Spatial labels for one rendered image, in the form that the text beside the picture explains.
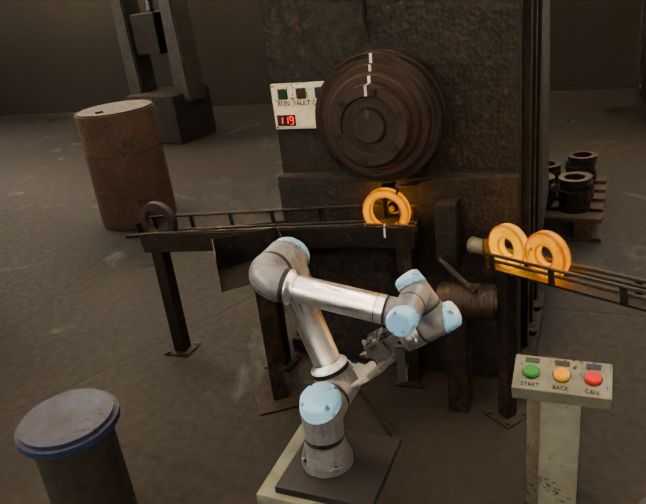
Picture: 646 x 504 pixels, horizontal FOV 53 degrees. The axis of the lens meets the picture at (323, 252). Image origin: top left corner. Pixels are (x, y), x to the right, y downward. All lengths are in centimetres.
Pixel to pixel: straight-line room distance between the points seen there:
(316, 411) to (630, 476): 113
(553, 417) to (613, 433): 79
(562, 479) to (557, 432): 16
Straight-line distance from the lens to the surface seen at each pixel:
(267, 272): 169
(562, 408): 182
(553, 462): 194
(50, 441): 218
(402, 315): 157
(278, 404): 276
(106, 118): 490
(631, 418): 269
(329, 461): 190
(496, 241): 227
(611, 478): 243
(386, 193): 246
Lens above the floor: 162
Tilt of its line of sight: 23 degrees down
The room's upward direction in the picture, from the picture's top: 7 degrees counter-clockwise
